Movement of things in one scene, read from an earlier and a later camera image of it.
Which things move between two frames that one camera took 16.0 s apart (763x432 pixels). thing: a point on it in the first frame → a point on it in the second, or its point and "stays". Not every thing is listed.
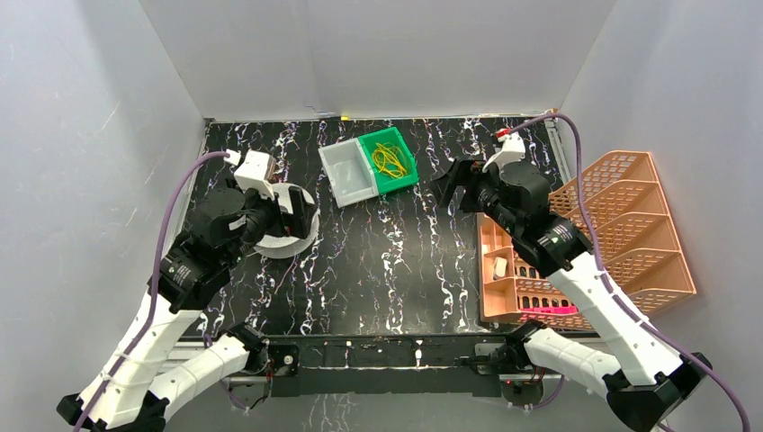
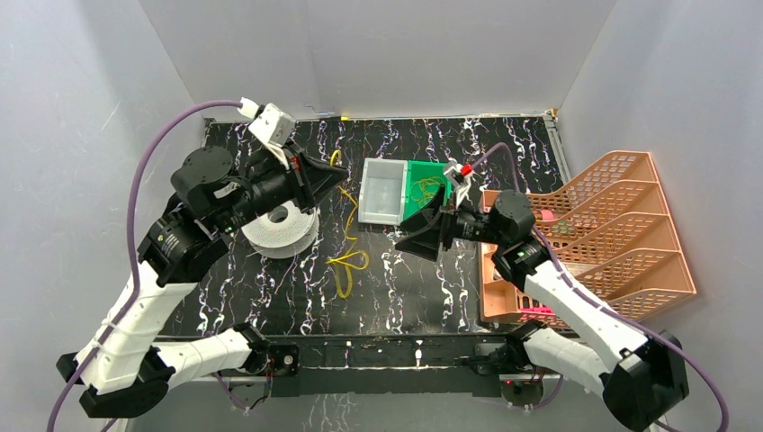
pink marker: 564,310 stays
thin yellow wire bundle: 389,160 → 423,190
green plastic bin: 391,161 → 424,180
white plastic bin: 351,175 → 382,191
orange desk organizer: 623,208 stays
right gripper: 464,173 → 426,240
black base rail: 382,365 stays
